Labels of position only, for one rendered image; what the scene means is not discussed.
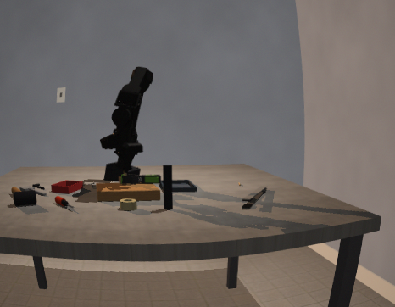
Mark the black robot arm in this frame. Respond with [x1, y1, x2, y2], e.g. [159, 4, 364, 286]
[100, 66, 153, 149]

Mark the black mallet with wooden handle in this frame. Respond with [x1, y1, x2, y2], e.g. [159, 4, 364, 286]
[11, 187, 36, 206]

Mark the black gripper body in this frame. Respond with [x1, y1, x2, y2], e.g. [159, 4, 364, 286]
[109, 126, 143, 154]

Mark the orange wooden board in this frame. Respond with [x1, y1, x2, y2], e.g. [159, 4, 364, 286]
[97, 183, 160, 201]

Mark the red open tray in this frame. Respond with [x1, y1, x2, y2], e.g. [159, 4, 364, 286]
[51, 181, 83, 193]

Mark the red-handled screwdriver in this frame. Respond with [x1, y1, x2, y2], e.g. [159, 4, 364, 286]
[55, 196, 74, 208]

